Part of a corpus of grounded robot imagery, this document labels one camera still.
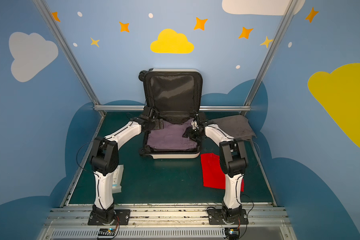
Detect purple pants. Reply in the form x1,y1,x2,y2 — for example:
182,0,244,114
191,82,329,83
147,118,198,151

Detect grey towel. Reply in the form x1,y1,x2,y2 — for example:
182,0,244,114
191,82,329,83
212,115,256,140

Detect red t-shirt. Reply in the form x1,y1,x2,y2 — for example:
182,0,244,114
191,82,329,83
200,152,245,193

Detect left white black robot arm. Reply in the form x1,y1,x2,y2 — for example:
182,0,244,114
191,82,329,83
89,106,164,225

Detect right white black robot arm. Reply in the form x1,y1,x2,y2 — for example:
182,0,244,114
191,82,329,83
184,113,249,224

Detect white wet wipes pack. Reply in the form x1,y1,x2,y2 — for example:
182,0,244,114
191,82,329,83
112,165,124,194

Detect rear aluminium crossbar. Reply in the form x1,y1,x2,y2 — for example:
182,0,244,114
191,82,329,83
94,105,252,112

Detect open black white suitcase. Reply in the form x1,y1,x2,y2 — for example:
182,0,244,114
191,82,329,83
138,69,203,159

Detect right small circuit board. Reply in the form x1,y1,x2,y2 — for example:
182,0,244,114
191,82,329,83
224,228,240,240

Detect small circuit board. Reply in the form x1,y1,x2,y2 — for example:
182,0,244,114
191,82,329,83
97,228,118,240
224,228,240,240

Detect left small circuit board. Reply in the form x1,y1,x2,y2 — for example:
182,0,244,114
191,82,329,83
97,228,118,240

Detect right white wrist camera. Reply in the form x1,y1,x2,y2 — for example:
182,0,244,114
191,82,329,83
192,120,199,129

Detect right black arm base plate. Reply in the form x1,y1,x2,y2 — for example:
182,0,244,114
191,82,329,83
206,208,249,225

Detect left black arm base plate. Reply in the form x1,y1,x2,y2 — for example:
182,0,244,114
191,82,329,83
88,208,131,226

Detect aluminium front rail frame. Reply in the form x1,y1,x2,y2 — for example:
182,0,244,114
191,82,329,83
38,203,297,240

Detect left aluminium frame post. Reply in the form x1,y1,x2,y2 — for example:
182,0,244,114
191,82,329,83
32,0,101,106

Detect aluminium frame post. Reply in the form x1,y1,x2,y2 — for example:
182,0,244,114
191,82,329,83
32,0,101,106
243,0,299,110

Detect right aluminium frame post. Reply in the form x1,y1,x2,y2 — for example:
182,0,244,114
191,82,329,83
243,0,299,110

